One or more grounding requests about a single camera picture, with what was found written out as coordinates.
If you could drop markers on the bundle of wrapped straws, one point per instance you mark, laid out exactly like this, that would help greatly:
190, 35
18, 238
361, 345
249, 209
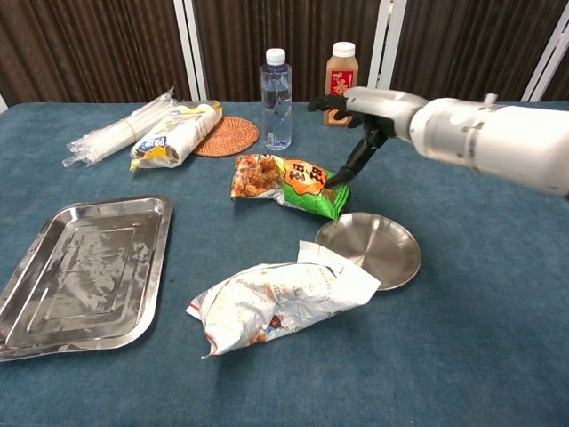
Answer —
106, 138

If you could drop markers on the green orange snack bag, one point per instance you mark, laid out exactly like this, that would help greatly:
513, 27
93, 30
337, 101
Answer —
266, 178

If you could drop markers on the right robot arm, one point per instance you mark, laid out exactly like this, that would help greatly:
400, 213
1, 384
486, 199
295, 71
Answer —
511, 138

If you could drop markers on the rectangular steel tray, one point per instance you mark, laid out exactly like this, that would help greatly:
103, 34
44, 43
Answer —
80, 276

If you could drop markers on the juice bottle red label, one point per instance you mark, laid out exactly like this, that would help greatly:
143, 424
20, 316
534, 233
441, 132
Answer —
341, 66

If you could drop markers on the round steel plate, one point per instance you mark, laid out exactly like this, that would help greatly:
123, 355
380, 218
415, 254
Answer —
378, 249

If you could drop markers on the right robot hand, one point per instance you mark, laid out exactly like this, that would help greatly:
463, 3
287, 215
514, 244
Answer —
382, 109

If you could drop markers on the clear water bottle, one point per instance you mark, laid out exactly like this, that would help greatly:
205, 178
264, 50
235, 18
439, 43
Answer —
276, 111

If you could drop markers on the white snack bag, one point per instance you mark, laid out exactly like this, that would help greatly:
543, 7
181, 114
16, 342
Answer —
275, 302

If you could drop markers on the yellow white package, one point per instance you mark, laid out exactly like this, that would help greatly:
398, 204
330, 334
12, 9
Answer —
178, 138

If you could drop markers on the round woven rattan coaster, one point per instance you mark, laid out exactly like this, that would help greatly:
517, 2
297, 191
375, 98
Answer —
231, 135

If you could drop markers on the blue felt table mat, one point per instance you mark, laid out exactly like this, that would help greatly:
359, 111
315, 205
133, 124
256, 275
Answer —
266, 391

